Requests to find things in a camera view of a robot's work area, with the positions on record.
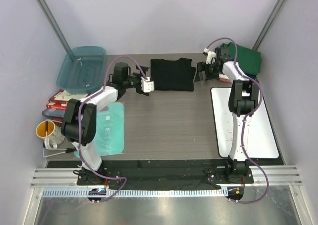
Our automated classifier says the left aluminium corner post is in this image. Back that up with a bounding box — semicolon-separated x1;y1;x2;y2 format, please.
36;0;71;53

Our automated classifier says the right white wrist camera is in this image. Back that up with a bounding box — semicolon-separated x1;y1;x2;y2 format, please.
203;48;216;64

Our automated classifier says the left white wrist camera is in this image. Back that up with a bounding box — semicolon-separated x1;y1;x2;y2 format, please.
141;77;155;93

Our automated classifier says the white whiteboard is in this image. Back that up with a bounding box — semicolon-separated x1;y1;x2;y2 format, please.
211;87;279;159

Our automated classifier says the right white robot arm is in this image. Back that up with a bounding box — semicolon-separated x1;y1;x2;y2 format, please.
197;47;262;183

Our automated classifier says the aluminium rail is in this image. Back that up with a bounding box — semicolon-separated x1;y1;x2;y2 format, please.
31;166;302;190

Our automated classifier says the black floral t shirt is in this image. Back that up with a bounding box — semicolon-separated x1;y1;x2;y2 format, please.
150;58;196;92

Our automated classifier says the white slotted cable duct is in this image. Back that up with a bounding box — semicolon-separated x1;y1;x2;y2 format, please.
42;188;228;198

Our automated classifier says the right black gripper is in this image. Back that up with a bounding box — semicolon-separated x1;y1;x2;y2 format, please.
193;61;220;82

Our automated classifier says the yellow mug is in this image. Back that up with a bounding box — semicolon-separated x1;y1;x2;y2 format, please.
35;120;55;138

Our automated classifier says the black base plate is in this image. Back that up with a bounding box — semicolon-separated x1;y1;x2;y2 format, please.
77;160;254;190

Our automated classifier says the green folded t shirt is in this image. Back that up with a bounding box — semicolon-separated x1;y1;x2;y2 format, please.
220;42;263;76

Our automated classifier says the aluminium corner post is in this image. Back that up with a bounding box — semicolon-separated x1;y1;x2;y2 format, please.
252;0;288;51
36;0;71;53

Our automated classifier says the white floral mug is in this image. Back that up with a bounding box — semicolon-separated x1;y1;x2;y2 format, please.
44;123;65;150

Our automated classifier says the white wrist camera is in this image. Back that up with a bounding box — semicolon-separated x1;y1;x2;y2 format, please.
203;48;216;64
141;77;155;93

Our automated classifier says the teal plastic bin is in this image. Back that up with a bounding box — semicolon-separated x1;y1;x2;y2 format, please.
57;46;107;94

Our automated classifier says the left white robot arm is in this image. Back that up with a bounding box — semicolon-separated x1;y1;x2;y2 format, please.
61;62;154;185

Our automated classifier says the blue grey book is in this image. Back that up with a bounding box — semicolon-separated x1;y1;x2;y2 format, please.
41;108;65;118

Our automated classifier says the right aluminium corner post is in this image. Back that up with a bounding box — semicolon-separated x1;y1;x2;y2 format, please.
252;0;288;51

